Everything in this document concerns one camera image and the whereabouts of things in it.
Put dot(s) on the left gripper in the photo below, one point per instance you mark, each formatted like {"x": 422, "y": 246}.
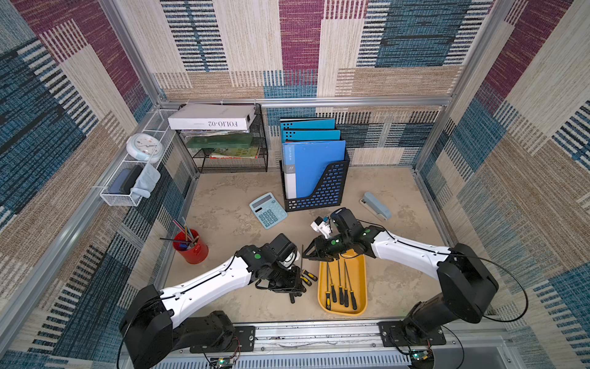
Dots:
{"x": 293, "y": 285}

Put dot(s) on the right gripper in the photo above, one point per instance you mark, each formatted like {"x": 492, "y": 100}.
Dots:
{"x": 329, "y": 244}

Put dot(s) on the yellow plastic storage tray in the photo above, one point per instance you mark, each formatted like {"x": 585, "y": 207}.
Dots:
{"x": 358, "y": 274}

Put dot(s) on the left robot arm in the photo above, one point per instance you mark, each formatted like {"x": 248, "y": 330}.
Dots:
{"x": 159, "y": 322}

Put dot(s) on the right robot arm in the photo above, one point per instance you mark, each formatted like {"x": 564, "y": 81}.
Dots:
{"x": 467, "y": 286}

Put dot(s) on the black mesh file holder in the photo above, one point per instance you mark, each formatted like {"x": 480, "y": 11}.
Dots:
{"x": 328, "y": 192}

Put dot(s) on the white folio box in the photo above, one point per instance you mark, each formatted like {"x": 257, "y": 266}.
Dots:
{"x": 213, "y": 117}

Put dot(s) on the grey blue stapler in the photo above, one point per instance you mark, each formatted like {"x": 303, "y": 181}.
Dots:
{"x": 375, "y": 206}

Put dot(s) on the light blue calculator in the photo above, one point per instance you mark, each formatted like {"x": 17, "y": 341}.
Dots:
{"x": 268, "y": 210}

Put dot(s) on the blue folder front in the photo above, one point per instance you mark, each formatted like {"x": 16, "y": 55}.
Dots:
{"x": 304, "y": 163}

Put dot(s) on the red pen cup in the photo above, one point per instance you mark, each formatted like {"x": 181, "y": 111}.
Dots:
{"x": 191, "y": 248}

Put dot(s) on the teal folder back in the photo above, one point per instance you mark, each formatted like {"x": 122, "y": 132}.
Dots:
{"x": 307, "y": 124}

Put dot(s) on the teal folder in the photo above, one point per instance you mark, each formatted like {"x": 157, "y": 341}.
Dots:
{"x": 310, "y": 135}
{"x": 307, "y": 124}

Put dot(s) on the teal folder middle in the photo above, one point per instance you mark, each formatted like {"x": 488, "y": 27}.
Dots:
{"x": 310, "y": 135}

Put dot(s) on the green book on shelf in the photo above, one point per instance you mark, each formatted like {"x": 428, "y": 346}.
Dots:
{"x": 233, "y": 141}

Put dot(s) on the light blue cloth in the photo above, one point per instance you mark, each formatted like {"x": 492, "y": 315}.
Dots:
{"x": 145, "y": 183}

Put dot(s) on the dark object in basket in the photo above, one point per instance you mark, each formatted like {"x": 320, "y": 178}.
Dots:
{"x": 125, "y": 181}

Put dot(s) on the white round clock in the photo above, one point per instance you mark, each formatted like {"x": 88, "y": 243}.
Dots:
{"x": 144, "y": 147}

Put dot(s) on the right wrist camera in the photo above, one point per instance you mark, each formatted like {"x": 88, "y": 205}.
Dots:
{"x": 322, "y": 226}

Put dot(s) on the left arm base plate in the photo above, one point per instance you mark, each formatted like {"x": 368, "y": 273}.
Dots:
{"x": 241, "y": 339}

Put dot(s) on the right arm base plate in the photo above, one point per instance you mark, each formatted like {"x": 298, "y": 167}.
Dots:
{"x": 397, "y": 334}

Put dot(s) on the black wire shelf rack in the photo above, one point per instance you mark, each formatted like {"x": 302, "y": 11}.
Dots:
{"x": 254, "y": 158}

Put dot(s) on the white wire wall basket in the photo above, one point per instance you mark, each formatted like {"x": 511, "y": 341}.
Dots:
{"x": 157, "y": 125}

